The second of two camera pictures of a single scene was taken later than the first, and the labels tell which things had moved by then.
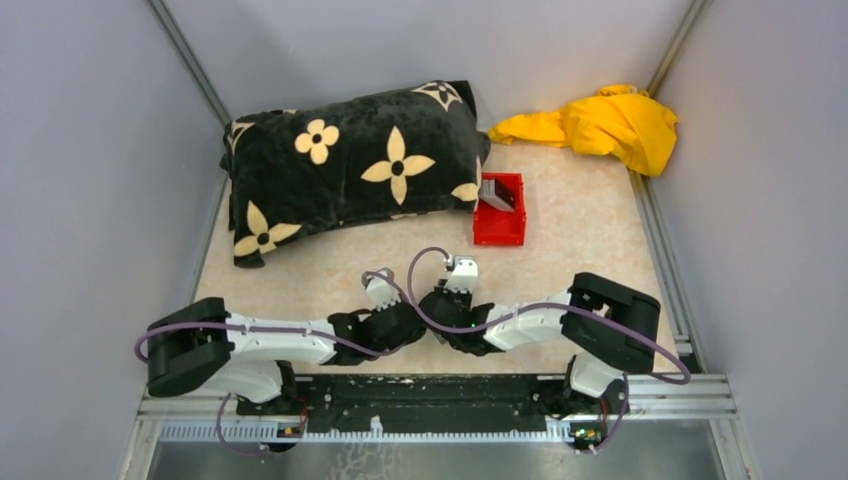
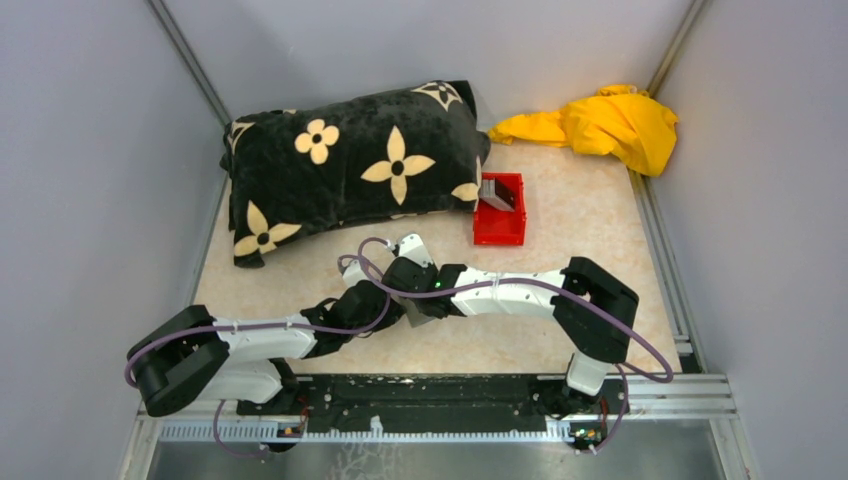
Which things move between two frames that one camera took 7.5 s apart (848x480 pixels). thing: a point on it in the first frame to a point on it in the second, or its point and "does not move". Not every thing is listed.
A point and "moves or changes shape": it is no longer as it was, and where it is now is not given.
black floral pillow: (411, 150) does not move
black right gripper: (455, 294) to (433, 268)
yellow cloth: (618, 120) does not move
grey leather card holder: (442, 340) moves or changes shape
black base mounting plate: (430, 404) does not move
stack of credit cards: (498, 194) does not move
